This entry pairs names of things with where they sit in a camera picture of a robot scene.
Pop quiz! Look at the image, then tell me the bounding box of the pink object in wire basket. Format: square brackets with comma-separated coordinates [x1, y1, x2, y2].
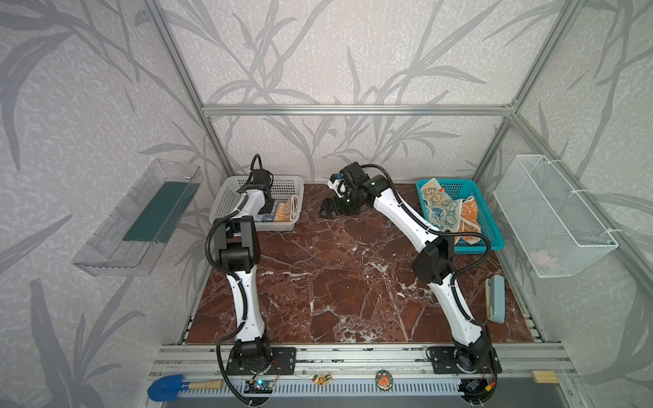
[529, 250, 558, 270]

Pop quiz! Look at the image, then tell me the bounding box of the small wooden block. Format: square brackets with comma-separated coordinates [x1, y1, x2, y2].
[531, 370, 559, 384]

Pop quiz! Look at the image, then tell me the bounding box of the blue toy shovel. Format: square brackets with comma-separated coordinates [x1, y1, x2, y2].
[147, 374, 224, 402]

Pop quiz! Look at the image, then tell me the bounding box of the round orange green badge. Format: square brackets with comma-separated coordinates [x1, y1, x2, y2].
[375, 370, 394, 392]

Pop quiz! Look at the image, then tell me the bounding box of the white perforated plastic basket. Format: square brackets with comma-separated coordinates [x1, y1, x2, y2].
[209, 175, 304, 232]

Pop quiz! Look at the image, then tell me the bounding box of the light blue sponge block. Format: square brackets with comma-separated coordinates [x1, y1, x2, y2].
[485, 275, 506, 324]

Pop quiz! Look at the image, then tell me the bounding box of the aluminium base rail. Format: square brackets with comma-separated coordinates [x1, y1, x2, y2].
[147, 342, 577, 396]

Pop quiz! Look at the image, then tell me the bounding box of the small orange green sticker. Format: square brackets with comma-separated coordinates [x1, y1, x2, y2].
[312, 373, 333, 386]

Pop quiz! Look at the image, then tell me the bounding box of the striped rabbit print towel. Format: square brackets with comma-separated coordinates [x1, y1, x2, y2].
[256, 195, 299, 223]

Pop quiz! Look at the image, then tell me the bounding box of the left black cable conduit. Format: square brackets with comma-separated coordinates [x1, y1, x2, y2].
[203, 154, 271, 406]

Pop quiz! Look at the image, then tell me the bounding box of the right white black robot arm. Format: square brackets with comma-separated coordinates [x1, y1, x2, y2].
[320, 161, 498, 373]

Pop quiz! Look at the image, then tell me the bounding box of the clear acrylic wall shelf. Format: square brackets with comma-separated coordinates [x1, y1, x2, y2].
[72, 159, 203, 277]

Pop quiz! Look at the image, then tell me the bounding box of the bear print towel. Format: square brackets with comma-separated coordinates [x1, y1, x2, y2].
[420, 178, 463, 232]

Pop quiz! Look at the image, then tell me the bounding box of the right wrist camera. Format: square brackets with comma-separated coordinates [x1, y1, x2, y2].
[328, 173, 348, 197]

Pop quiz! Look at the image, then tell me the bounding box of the teal perforated plastic basket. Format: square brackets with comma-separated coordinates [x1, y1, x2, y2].
[417, 178, 505, 255]

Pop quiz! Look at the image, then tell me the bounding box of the orange patterned towel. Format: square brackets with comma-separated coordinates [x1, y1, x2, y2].
[455, 195, 481, 246]

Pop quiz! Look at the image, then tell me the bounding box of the white wire mesh basket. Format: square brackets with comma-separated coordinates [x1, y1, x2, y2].
[494, 155, 619, 278]

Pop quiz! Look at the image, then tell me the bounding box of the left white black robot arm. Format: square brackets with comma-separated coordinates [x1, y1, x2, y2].
[204, 168, 274, 373]

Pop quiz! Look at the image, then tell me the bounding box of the left green circuit board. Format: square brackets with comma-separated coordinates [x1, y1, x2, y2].
[243, 379, 277, 394]

